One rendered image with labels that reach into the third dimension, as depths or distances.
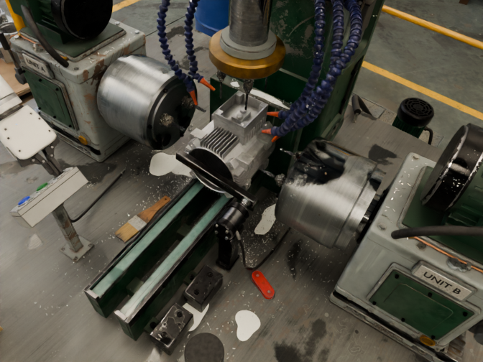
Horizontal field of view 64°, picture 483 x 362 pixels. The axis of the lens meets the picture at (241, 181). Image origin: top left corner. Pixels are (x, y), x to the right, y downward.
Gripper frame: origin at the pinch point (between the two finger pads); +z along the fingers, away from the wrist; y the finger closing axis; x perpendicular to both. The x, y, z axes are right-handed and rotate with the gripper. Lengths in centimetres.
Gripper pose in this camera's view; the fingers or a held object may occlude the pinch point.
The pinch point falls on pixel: (53, 167)
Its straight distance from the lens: 105.8
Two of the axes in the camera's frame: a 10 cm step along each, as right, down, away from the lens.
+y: 5.4, -6.2, 5.7
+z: 4.8, 7.8, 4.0
